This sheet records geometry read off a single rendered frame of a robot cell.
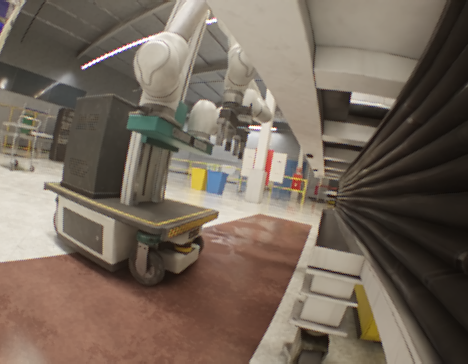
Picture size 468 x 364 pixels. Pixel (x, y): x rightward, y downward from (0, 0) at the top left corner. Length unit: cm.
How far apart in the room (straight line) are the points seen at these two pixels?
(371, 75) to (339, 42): 9
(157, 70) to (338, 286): 78
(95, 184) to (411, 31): 121
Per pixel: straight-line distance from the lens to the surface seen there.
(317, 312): 59
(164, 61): 71
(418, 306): 27
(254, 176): 591
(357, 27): 42
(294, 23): 33
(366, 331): 93
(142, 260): 96
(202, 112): 133
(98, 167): 112
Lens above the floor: 54
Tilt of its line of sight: 1 degrees down
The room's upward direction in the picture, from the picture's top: 11 degrees clockwise
